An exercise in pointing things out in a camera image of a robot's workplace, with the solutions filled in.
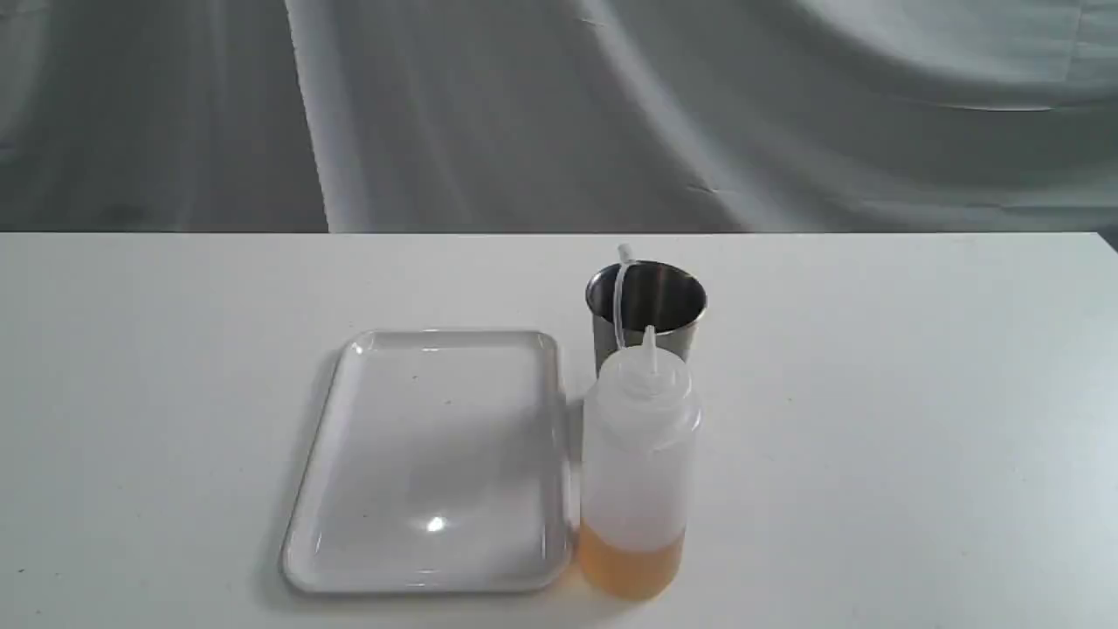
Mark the grey fabric backdrop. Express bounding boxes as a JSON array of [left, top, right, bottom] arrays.
[[1, 1, 1117, 232]]

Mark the stainless steel cup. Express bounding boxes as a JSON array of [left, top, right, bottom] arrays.
[[584, 261, 709, 373]]

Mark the clear plastic tray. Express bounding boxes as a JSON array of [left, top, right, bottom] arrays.
[[280, 328, 572, 595]]

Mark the translucent squeeze bottle amber liquid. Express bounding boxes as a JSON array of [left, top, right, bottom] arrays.
[[578, 244, 702, 602]]

